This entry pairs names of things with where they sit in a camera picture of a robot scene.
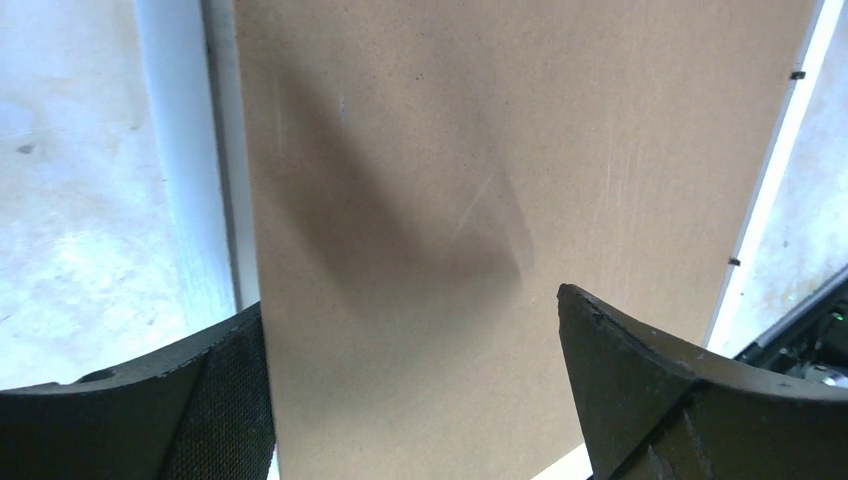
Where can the brown backing board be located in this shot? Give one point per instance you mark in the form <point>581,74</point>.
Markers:
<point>464,232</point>

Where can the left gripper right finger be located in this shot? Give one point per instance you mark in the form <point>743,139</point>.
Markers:
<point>653,406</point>

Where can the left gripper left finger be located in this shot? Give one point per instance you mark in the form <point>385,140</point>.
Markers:
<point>199,408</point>

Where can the white picture frame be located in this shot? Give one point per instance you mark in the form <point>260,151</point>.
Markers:
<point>192,166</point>

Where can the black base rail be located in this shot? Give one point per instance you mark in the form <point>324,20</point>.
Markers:
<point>810,342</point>

